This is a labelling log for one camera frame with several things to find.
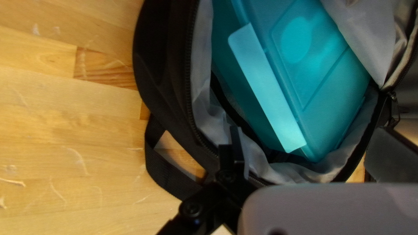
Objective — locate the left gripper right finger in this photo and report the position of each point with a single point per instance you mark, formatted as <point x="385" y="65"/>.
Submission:
<point x="392" y="156"/>

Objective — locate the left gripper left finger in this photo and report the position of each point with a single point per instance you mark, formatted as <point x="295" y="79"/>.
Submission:
<point x="225" y="182"/>

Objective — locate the translucent teal lunch box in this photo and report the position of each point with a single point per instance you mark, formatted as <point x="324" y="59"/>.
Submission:
<point x="310" y="81"/>

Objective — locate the black backpack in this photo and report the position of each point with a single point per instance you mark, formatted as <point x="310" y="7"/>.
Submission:
<point x="163" y="81"/>

